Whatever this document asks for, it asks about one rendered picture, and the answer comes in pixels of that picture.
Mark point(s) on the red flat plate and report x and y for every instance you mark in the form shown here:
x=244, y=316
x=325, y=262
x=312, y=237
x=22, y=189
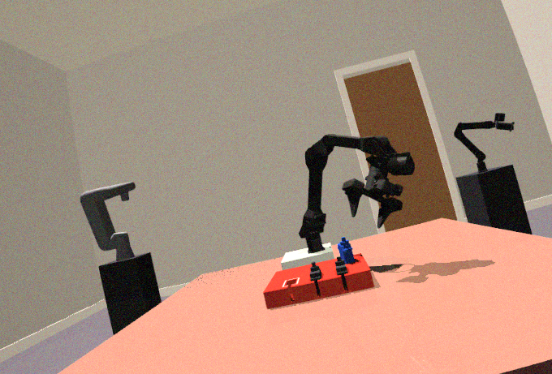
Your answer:
x=317, y=281

